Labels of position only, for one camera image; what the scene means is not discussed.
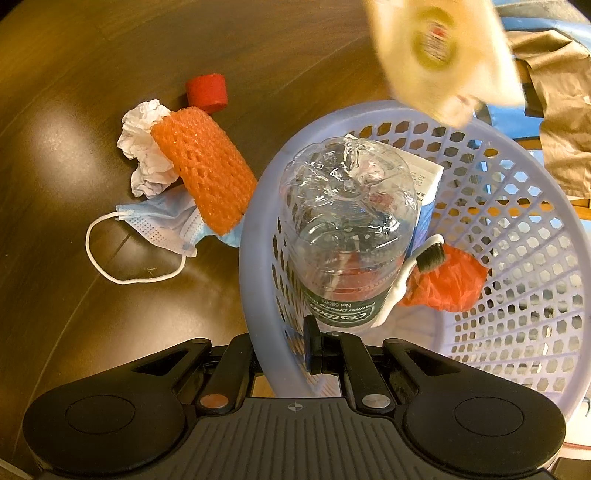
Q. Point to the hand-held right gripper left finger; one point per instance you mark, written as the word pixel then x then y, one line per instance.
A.
pixel 235 364

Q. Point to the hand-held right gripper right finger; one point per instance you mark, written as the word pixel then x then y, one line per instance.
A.
pixel 314 346

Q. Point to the white toothbrush with black bristles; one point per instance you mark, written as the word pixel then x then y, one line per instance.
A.
pixel 429 254

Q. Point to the red plastic bag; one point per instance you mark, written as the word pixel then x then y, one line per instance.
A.
pixel 452 281

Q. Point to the blue face mask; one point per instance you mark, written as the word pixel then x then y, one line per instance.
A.
pixel 161 226

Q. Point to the blue and white milk carton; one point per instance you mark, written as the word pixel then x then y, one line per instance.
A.
pixel 425 180

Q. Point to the lavender plastic basket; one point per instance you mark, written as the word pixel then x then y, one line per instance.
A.
pixel 508 277

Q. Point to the translucent beige plastic bag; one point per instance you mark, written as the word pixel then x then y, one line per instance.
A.
pixel 438 60

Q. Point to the clear plastic water bottle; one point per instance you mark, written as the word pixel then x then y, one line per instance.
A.
pixel 341 230

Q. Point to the orange foam fruit net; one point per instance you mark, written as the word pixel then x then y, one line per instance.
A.
pixel 203 170

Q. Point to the crumpled white tissue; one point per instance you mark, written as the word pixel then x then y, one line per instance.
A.
pixel 143 147

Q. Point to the wooden chair with brown cloth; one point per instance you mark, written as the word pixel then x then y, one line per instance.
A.
pixel 568 115

